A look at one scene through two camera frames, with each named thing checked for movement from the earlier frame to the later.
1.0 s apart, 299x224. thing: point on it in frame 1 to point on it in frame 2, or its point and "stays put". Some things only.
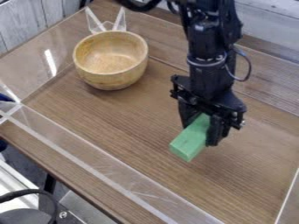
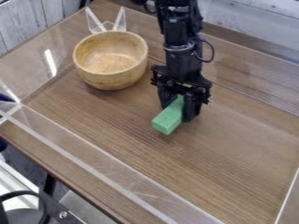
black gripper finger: x=188 y=112 to x=167 y=94
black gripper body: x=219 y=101 to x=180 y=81
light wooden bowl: x=109 y=59 stays put
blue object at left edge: x=5 y=98 stays put
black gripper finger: x=219 y=129 to x=192 y=103
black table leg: x=51 y=183 stays put
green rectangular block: x=191 y=139 to x=168 y=119
